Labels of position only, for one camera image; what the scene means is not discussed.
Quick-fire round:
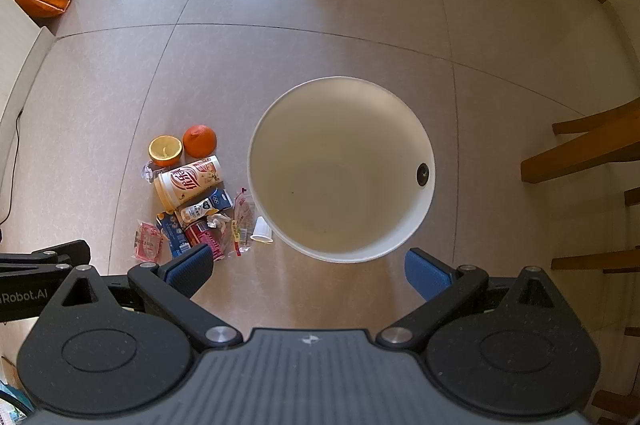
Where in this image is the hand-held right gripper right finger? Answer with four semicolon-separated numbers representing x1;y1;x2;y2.
377;247;576;352

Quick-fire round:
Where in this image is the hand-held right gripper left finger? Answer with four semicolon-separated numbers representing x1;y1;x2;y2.
42;242;240;353

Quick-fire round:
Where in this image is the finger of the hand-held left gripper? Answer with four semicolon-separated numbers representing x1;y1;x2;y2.
0;239;92;278

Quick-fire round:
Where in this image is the blue white yogurt pouch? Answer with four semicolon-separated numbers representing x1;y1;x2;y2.
180;189;234;224

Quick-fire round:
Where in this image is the small white plastic cup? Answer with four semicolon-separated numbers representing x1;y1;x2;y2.
251;216;275;244

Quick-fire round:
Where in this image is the white round bin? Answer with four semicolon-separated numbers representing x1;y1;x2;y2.
247;76;435;264

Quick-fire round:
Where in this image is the red snack packet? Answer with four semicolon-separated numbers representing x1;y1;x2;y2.
184;220;227;262

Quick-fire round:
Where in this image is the blue snack packet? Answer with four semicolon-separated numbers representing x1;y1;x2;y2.
156;212;192;259

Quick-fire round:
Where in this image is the pink snack packet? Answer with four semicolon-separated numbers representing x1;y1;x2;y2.
133;220;165;262

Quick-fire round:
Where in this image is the clear wrapper with red strip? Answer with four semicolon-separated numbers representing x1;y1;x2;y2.
230;187;257;257

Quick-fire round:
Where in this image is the cream milk tea cup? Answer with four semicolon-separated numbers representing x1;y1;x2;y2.
153;155;224;214

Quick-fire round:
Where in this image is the hollow orange peel half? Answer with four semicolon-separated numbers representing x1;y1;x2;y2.
148;135;184;168

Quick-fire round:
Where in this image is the domed orange peel half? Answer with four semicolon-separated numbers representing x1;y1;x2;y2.
183;124;218;158

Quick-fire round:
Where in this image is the white furniture panel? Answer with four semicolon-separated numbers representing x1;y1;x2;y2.
0;0;57;138

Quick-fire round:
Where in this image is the wooden chair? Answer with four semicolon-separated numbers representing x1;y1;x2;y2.
520;97;640;425

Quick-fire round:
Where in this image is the black cable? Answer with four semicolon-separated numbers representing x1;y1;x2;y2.
0;114;22;227

